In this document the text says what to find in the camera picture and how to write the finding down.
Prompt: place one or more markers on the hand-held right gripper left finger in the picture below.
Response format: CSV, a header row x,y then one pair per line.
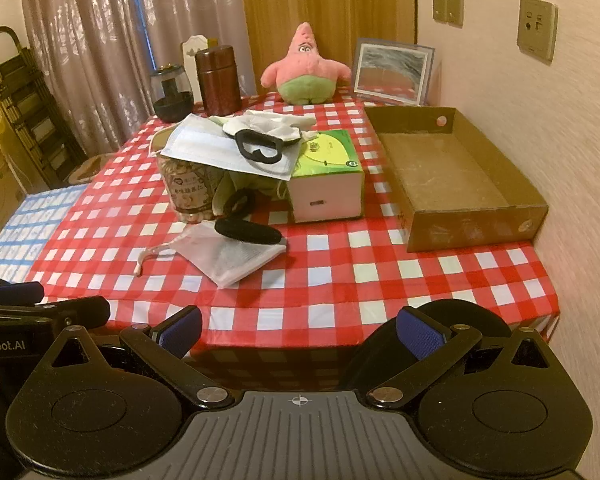
x,y
180,332

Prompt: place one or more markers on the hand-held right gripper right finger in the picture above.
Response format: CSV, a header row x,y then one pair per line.
x,y
420,335

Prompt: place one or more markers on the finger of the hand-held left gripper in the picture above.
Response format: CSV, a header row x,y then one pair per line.
x,y
70,309
15,291

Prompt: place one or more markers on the white mesh bag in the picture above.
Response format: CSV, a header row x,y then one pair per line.
x,y
220,260

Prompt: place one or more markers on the brown cardboard box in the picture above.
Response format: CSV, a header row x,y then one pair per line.
x,y
445,175

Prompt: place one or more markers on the blue face mask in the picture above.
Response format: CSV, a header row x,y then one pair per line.
x,y
200,145

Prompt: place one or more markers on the white cloth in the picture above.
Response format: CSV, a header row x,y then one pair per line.
x,y
265,120

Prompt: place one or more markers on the blue checkered cloth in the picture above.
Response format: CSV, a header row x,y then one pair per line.
x,y
25,225

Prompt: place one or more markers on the nut jar with tan lid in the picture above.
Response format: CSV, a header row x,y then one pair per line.
x,y
190,195

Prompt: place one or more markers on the woven basket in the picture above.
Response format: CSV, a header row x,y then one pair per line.
x,y
90,170

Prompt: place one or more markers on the green tissue box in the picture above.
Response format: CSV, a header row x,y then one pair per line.
x,y
325,200

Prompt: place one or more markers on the dark folding rack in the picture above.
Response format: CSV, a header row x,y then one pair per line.
x,y
25,100

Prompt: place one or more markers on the glass jar with dark contents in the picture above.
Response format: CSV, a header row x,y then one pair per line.
x,y
172,105

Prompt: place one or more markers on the grey patterned curtain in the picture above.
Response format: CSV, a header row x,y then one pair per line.
x,y
90,60

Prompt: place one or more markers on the brown cylindrical canister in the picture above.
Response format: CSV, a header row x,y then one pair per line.
x,y
217,80

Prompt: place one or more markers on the white wooden holder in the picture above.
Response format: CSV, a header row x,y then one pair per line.
x,y
192,45

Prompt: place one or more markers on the pink starfish plush toy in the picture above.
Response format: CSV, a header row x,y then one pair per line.
x,y
305,70

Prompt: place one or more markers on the wooden panel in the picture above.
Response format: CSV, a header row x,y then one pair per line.
x,y
330,0

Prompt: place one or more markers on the clear photo frame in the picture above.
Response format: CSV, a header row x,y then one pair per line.
x,y
390,70

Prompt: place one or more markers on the beige wall socket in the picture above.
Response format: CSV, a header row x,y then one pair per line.
x,y
536,27

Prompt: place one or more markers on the beige light switch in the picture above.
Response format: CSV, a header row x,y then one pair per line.
x,y
439,5
455,6

